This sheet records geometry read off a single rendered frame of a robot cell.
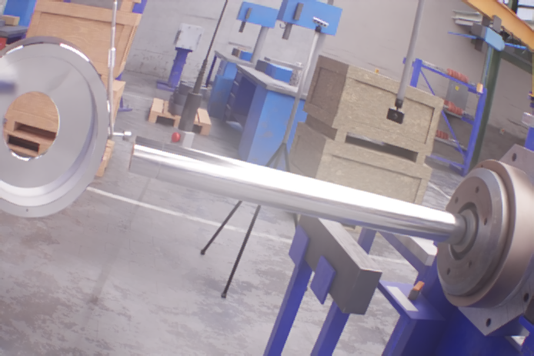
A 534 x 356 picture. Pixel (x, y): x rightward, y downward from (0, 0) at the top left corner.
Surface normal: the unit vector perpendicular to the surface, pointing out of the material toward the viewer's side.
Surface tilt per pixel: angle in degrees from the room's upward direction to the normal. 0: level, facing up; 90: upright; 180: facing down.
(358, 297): 90
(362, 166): 90
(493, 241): 85
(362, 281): 90
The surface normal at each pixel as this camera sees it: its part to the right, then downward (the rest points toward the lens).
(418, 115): 0.30, 0.26
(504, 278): 0.11, 0.49
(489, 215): -0.94, -0.23
